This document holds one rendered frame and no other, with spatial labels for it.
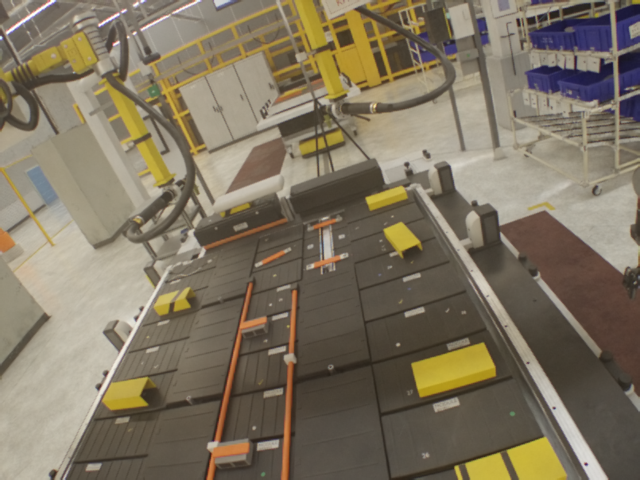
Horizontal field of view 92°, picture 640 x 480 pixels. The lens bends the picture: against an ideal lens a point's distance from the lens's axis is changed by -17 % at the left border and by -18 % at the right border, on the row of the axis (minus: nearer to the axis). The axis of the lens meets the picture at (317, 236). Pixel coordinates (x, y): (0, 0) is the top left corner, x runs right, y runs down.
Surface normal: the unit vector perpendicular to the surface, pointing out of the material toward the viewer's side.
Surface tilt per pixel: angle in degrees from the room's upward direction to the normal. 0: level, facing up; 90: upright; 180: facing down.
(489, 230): 90
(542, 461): 0
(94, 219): 90
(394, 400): 0
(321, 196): 90
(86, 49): 90
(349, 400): 0
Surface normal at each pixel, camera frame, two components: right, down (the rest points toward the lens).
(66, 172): 0.01, 0.48
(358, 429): -0.34, -0.82
